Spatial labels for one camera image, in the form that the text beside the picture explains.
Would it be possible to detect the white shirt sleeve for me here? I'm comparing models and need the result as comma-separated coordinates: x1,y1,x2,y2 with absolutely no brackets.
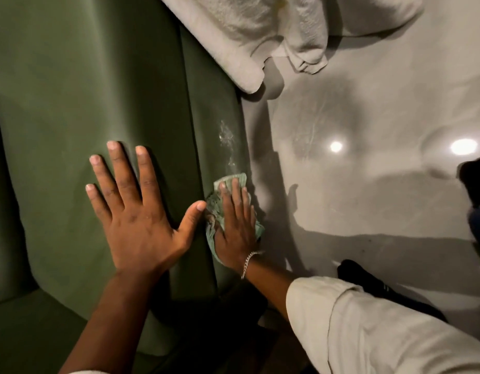
285,276,480,374

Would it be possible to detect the black shoe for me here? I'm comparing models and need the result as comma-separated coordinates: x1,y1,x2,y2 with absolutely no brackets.
337,259,449,324

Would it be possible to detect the green cleaning cloth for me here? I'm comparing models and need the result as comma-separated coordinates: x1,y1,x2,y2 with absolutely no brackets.
204,173,266,267

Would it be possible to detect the white crumpled cloth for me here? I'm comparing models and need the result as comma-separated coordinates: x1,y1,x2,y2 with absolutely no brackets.
271,0,426,75

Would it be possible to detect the person's right hand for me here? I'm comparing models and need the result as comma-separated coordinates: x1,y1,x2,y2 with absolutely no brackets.
206,178,261,270

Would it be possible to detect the person's left forearm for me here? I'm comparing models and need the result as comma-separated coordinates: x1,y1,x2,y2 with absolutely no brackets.
59,266,168,374

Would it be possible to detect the green fabric sofa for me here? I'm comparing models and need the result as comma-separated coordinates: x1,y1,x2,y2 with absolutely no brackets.
0,0,266,374

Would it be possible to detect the person's left hand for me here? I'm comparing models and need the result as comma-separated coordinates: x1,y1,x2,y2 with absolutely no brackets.
85,141,207,276

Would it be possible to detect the person's right forearm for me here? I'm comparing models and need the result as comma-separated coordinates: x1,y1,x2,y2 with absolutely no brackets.
242,256,303,324

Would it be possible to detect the white folded towel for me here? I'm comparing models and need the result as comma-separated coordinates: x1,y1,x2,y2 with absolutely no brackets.
157,0,291,95

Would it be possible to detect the silver chain bracelet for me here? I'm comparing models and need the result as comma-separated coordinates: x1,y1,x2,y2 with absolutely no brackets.
240,251,264,280

